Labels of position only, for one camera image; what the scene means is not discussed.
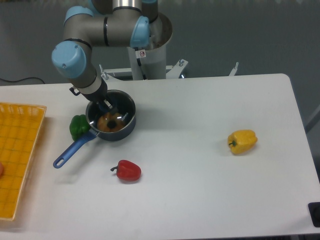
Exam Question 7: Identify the yellow bell pepper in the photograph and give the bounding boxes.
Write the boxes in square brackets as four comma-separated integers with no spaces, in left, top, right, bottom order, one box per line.
[227,129,258,155]

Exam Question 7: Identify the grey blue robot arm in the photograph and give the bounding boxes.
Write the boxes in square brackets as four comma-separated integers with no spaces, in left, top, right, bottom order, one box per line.
[51,0,158,114]

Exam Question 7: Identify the yellow woven basket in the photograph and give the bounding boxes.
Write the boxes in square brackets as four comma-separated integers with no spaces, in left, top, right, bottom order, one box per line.
[0,102,47,221]

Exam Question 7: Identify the white metal base frame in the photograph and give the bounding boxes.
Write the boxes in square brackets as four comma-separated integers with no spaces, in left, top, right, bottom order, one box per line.
[98,58,240,83]

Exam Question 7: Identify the black corner device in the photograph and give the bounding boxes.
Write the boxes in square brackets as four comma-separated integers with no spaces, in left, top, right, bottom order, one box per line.
[308,202,320,228]

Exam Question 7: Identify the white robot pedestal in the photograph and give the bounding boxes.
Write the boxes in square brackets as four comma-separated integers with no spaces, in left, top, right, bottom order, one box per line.
[127,12,173,80]

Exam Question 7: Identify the green bell pepper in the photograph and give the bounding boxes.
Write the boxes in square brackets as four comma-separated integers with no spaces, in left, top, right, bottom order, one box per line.
[69,114,91,141]

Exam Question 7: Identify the dark pot blue handle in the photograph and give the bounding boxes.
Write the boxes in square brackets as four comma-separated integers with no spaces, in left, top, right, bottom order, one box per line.
[53,90,136,169]

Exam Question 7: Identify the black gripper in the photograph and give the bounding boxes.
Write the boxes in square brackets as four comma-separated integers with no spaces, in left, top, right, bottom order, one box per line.
[69,81,119,115]

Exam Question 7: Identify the glass pot lid blue knob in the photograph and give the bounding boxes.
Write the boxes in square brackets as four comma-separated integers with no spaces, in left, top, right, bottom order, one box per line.
[85,90,136,134]

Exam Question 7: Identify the black floor cable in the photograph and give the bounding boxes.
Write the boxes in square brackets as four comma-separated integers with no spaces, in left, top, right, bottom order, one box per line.
[0,76,46,85]

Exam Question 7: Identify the orange glazed donut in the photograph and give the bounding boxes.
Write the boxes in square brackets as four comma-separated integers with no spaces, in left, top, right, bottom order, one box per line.
[97,112,125,133]

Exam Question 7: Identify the red bell pepper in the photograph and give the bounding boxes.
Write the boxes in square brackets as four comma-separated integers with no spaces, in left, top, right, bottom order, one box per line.
[110,159,142,182]

